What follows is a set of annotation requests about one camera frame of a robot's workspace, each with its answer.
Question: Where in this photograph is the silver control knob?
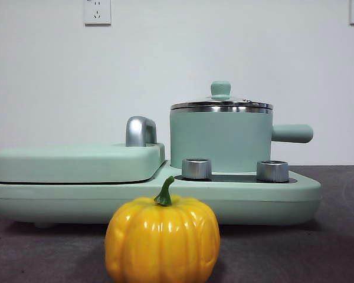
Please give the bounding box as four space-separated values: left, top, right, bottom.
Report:
181 158 212 180
256 160 290 182

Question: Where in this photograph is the green pot with side handle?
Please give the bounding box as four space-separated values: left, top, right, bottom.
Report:
169 106 314 174

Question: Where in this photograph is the green breakfast machine base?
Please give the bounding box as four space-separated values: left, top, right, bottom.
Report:
0 160 323 229

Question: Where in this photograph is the yellow toy pumpkin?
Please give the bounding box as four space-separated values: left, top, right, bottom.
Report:
104 176 221 283

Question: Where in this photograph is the silver griddle cover handle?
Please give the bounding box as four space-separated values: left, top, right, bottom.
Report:
125 116 158 147

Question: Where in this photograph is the glass lid with green knob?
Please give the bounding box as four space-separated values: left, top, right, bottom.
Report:
170 81 273 109

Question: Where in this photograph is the green griddle cover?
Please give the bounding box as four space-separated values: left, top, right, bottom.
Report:
0 142 166 184

